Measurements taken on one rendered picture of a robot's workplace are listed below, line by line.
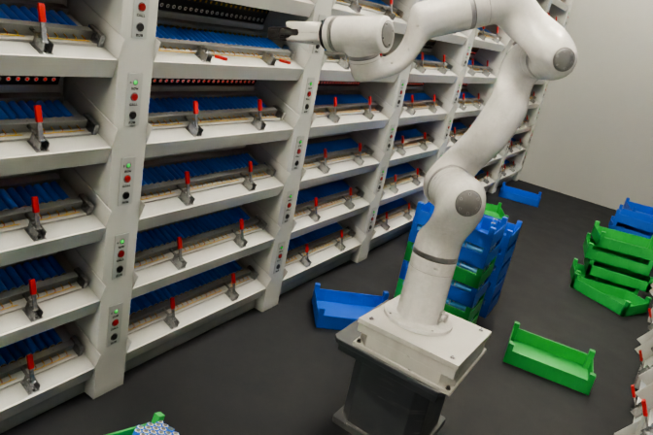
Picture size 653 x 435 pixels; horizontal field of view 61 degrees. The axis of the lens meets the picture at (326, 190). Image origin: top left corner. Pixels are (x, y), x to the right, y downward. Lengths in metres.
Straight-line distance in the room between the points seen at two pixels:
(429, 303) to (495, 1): 0.76
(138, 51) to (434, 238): 0.83
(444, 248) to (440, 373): 0.30
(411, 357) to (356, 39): 0.78
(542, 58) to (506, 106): 0.14
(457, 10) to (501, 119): 0.28
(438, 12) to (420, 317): 0.76
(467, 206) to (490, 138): 0.19
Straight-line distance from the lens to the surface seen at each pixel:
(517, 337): 2.41
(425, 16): 1.36
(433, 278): 1.47
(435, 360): 1.42
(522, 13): 1.43
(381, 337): 1.47
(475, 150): 1.45
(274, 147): 1.92
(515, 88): 1.48
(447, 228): 1.41
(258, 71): 1.67
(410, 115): 2.68
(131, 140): 1.40
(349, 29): 1.34
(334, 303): 2.27
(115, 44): 1.34
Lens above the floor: 1.08
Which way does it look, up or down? 17 degrees down
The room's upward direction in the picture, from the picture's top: 11 degrees clockwise
